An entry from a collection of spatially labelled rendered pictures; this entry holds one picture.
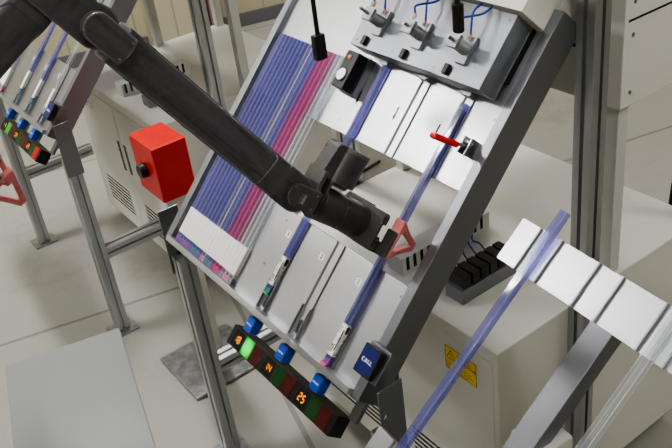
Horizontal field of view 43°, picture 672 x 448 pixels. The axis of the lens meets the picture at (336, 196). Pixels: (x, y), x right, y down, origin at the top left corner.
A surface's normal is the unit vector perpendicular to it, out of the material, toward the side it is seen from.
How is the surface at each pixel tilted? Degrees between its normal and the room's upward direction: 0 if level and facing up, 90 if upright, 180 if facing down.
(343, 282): 46
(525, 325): 0
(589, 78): 90
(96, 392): 0
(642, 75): 90
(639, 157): 0
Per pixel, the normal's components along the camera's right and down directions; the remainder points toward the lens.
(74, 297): -0.11, -0.85
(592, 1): -0.80, 0.39
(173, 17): 0.38, 0.43
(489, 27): -0.66, -0.31
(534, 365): 0.59, 0.35
